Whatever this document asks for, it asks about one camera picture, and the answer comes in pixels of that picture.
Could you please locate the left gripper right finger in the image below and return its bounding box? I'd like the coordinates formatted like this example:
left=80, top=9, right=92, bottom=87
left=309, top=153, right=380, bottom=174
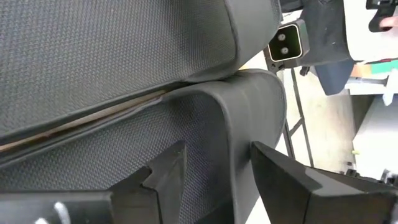
left=250, top=141, right=398, bottom=224

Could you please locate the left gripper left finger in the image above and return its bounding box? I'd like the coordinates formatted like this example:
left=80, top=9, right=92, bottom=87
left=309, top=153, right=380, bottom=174
left=0, top=139, right=188, bottom=224

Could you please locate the black slide sandal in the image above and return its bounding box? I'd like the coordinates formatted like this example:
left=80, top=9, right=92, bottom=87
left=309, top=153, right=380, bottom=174
left=0, top=68, right=287, bottom=224
left=0, top=0, right=283, bottom=146

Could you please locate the small black stereo camera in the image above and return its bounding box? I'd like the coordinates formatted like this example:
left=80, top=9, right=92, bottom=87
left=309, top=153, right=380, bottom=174
left=263, top=19, right=311, bottom=70

